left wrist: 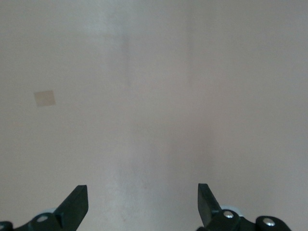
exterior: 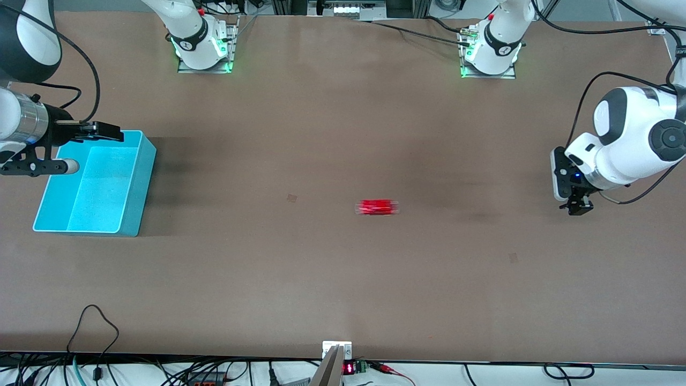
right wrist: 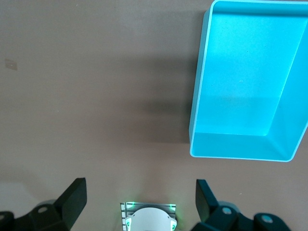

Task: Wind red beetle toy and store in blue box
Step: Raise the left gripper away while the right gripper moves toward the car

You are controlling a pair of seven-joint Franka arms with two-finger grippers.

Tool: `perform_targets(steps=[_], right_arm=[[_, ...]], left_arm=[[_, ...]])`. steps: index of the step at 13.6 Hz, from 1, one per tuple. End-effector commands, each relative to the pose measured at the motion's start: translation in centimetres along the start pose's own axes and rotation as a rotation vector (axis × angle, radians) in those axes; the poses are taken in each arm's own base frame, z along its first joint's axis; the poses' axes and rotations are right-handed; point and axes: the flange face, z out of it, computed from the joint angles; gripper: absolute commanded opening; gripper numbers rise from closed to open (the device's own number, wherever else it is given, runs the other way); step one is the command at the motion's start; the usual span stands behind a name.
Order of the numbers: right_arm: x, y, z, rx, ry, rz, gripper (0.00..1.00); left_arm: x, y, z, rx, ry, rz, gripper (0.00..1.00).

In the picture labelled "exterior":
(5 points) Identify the red beetle toy car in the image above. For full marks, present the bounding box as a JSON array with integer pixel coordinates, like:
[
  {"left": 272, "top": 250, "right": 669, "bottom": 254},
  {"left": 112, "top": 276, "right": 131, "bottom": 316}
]
[{"left": 355, "top": 199, "right": 400, "bottom": 216}]

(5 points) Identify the blue plastic box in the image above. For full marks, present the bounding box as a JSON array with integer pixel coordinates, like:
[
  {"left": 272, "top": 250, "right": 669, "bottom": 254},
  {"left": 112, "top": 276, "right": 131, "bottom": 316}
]
[{"left": 32, "top": 130, "right": 158, "bottom": 237}]

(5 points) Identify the red clip lead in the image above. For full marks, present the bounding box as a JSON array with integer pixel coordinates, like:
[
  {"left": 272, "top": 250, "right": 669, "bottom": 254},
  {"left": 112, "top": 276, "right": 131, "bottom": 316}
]
[{"left": 370, "top": 362, "right": 416, "bottom": 385}]

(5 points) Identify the lit control device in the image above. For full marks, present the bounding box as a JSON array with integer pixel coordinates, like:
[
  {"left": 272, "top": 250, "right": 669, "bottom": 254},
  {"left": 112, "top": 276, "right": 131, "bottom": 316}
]
[{"left": 308, "top": 0, "right": 386, "bottom": 18}]

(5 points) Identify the grey metal bar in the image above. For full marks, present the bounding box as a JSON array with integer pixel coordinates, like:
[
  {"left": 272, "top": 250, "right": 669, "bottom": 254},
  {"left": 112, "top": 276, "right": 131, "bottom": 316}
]
[{"left": 308, "top": 345, "right": 345, "bottom": 386}]

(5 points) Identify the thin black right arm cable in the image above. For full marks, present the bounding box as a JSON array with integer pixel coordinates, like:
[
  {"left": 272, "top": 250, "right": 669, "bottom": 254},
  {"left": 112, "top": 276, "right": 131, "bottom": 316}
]
[{"left": 11, "top": 81, "right": 82, "bottom": 110}]

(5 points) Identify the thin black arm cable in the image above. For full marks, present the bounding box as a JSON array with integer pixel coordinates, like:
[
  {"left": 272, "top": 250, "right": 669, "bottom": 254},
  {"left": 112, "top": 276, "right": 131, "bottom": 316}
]
[
  {"left": 599, "top": 161, "right": 681, "bottom": 205},
  {"left": 11, "top": 81, "right": 82, "bottom": 110}
]

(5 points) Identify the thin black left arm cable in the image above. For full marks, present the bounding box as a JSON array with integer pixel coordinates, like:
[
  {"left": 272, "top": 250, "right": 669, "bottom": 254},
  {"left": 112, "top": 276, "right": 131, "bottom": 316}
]
[{"left": 599, "top": 161, "right": 681, "bottom": 205}]

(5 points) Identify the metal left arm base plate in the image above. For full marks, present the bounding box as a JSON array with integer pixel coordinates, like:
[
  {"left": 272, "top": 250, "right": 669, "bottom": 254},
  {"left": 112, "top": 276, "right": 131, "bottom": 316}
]
[{"left": 460, "top": 27, "right": 518, "bottom": 79}]

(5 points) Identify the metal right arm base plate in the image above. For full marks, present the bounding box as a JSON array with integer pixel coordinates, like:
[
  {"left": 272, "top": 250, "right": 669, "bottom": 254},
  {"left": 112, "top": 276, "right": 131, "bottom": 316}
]
[{"left": 177, "top": 16, "right": 240, "bottom": 74}]

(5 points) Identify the coiled black cable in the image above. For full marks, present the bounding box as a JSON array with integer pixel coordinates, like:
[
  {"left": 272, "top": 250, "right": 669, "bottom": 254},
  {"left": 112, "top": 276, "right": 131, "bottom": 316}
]
[{"left": 543, "top": 363, "right": 595, "bottom": 380}]

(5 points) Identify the black cable across table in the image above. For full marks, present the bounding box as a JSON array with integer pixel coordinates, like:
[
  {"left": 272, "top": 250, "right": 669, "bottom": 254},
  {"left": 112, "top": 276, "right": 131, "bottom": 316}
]
[{"left": 370, "top": 18, "right": 472, "bottom": 48}]

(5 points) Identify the looped thin black cable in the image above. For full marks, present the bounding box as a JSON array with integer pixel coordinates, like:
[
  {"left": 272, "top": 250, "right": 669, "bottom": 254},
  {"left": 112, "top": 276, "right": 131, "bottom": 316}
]
[{"left": 67, "top": 305, "right": 120, "bottom": 382}]

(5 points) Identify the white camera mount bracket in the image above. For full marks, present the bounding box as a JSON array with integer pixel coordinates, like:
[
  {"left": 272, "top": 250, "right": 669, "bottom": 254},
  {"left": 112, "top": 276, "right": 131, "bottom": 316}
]
[{"left": 322, "top": 341, "right": 353, "bottom": 360}]

